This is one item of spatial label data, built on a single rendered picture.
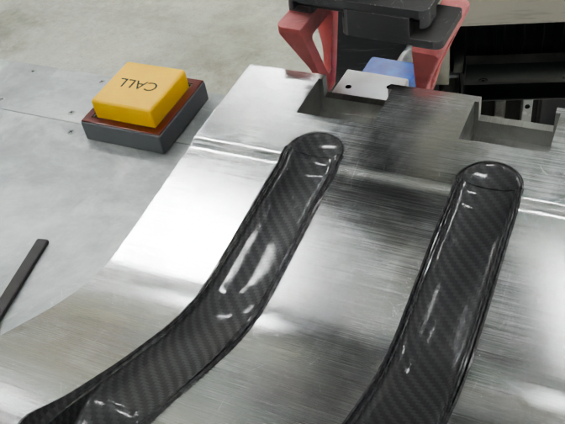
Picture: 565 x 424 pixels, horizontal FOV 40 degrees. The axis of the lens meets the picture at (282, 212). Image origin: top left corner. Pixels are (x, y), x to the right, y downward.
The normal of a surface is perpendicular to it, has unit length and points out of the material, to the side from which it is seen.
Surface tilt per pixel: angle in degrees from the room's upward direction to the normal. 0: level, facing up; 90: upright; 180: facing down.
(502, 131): 90
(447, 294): 7
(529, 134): 90
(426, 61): 111
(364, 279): 3
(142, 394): 27
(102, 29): 0
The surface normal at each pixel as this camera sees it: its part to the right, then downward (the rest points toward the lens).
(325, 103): -0.40, 0.68
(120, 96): -0.13, -0.71
